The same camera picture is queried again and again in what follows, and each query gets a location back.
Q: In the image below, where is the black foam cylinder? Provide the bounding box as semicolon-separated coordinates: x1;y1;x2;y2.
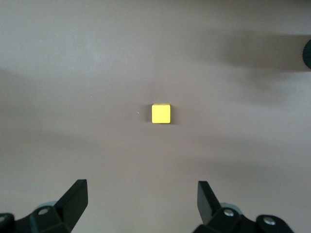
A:
301;38;311;71

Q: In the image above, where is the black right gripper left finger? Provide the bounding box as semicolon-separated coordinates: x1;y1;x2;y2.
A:
0;179;88;233

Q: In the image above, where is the yellow wooden block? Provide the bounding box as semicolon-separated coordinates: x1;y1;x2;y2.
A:
151;103;172;124

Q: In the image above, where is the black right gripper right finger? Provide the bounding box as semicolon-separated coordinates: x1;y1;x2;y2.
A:
191;181;294;233

